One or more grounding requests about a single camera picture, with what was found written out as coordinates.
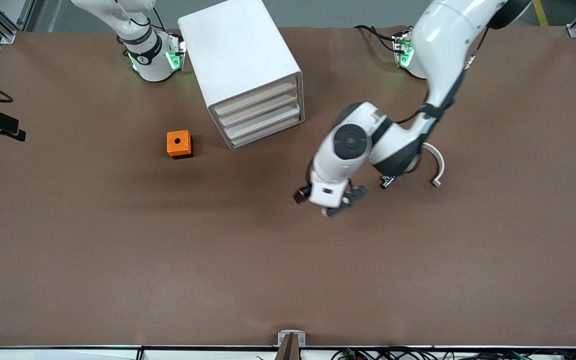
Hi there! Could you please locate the brown table mat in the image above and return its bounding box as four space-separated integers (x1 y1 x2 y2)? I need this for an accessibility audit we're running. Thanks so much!
0 24 576 348

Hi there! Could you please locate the orange box with hole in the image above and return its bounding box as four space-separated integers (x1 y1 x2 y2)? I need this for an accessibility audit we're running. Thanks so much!
166 130 194 160

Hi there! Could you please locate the white curved plastic bracket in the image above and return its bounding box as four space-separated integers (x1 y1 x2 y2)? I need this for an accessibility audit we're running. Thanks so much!
420 142 446 189

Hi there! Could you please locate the tangled cable bundle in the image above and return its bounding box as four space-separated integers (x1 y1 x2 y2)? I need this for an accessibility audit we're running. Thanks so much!
332 347 576 360

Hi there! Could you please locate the grey metal table bracket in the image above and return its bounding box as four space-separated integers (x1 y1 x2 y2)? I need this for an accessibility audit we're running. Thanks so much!
277 330 307 360

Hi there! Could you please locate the black arm base cable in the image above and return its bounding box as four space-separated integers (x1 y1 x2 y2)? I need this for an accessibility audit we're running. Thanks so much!
354 24 400 53

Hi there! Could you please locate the white table edge rail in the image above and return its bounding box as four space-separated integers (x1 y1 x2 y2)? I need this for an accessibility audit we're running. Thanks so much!
0 345 576 360

